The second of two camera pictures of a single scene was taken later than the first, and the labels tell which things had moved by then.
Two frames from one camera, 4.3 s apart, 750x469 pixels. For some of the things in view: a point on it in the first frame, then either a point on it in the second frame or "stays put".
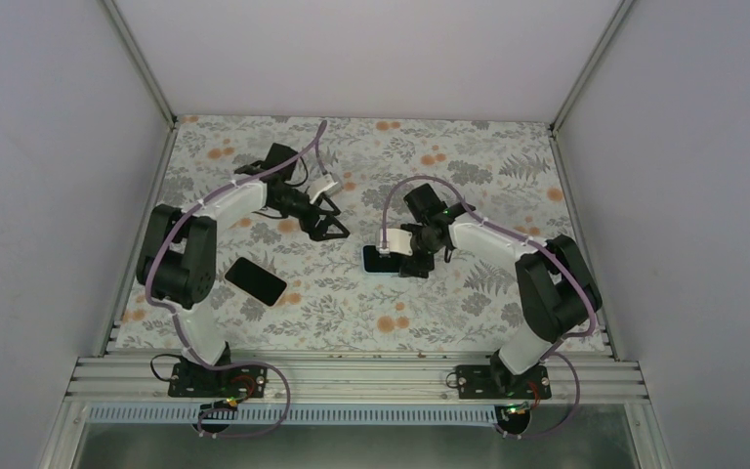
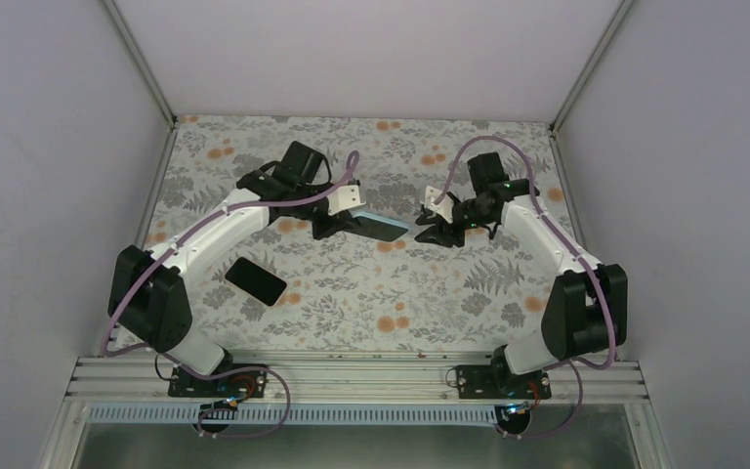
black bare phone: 256,280 stays put
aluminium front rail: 145,380 stays put
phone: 374,263 -> 378,228
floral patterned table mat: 511,171 stays put
